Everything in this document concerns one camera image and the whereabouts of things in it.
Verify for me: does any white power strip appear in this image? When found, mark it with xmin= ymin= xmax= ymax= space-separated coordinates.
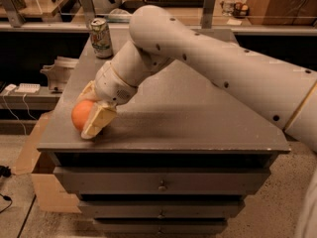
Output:
xmin=15 ymin=83 xmax=41 ymax=93

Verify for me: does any grey drawer cabinet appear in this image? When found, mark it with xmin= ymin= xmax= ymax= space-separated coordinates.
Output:
xmin=36 ymin=28 xmax=291 ymax=235

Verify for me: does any white machine part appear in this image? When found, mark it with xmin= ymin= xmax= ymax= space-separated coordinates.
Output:
xmin=40 ymin=57 xmax=78 ymax=92

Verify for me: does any black cable on floor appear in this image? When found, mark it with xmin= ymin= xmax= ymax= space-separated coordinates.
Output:
xmin=0 ymin=165 xmax=14 ymax=214

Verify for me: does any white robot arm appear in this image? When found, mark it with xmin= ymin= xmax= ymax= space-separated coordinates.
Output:
xmin=77 ymin=5 xmax=317 ymax=152

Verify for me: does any clear water bottle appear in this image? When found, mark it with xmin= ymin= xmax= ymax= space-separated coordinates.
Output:
xmin=222 ymin=0 xmax=236 ymax=16

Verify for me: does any clear plastic container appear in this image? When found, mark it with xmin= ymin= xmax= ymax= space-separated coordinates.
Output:
xmin=107 ymin=8 xmax=132 ymax=23

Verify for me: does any cardboard box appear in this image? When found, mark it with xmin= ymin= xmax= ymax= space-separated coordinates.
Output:
xmin=14 ymin=112 xmax=80 ymax=213

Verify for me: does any white charger cable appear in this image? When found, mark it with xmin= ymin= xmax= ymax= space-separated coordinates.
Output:
xmin=1 ymin=83 xmax=38 ymax=137

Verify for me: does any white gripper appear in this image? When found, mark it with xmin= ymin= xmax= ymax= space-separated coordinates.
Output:
xmin=77 ymin=61 xmax=137 ymax=139

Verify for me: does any orange fruit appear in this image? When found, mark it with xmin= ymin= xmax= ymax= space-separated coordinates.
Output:
xmin=71 ymin=100 xmax=94 ymax=131

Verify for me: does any green soda can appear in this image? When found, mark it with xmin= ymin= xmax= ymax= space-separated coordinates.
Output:
xmin=90 ymin=18 xmax=113 ymax=59

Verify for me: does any black keyboard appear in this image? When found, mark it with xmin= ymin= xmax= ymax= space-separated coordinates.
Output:
xmin=145 ymin=0 xmax=204 ymax=8

